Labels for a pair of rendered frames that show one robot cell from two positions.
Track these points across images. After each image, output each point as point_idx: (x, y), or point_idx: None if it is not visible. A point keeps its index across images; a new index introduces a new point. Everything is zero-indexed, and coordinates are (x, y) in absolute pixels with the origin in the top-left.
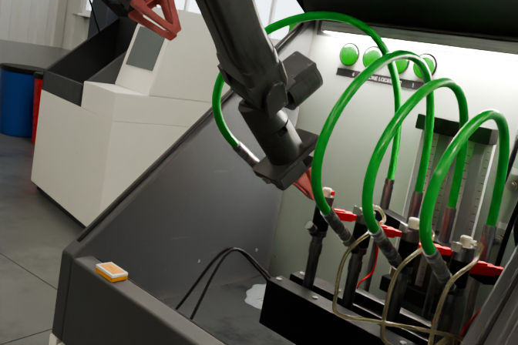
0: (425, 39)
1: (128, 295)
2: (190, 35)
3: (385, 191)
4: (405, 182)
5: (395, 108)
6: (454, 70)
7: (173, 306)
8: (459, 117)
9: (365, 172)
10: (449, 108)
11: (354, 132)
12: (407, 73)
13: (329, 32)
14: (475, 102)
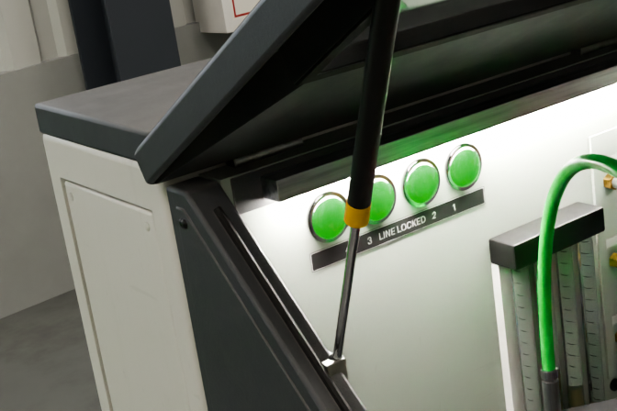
0: (478, 125)
1: None
2: None
3: (556, 391)
4: (491, 362)
5: (549, 260)
6: (501, 150)
7: None
8: (528, 216)
9: (429, 395)
10: (513, 211)
11: (387, 349)
12: (439, 194)
13: (299, 196)
14: (541, 182)
